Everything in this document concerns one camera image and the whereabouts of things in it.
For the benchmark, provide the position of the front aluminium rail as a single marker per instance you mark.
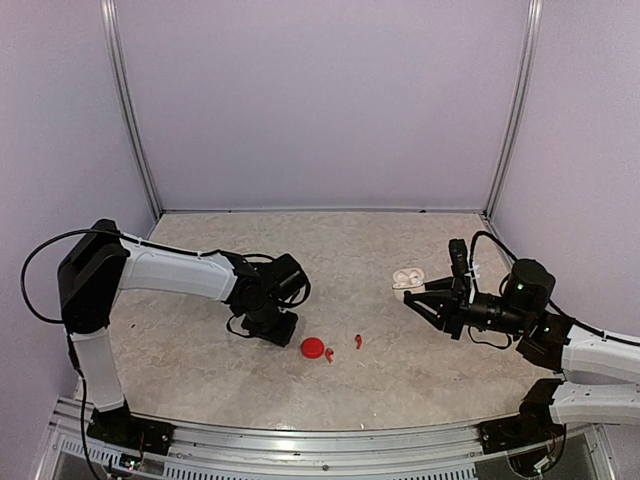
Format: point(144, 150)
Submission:
point(202, 451)

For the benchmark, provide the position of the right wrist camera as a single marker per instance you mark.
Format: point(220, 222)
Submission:
point(460, 260)

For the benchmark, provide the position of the aluminium frame post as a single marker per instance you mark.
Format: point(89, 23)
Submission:
point(110, 21)
point(516, 112)

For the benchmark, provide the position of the white earbud charging case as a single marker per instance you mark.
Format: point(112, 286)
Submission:
point(408, 278)

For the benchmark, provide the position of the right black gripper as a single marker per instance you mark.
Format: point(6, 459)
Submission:
point(451, 316)

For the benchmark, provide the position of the right aluminium frame post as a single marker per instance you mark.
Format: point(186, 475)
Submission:
point(516, 112)

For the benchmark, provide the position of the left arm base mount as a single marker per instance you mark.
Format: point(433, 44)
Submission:
point(139, 434)

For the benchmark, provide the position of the left aluminium frame post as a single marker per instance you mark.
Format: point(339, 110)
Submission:
point(110, 21)

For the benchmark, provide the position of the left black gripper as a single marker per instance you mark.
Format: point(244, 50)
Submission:
point(281, 337)

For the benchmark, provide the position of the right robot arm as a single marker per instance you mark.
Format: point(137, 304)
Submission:
point(596, 373)

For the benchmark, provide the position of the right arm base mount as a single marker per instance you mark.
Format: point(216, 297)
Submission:
point(513, 432)

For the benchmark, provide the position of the red round charging case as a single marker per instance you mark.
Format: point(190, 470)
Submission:
point(312, 348)

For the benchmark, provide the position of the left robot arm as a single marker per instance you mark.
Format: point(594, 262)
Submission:
point(260, 290)

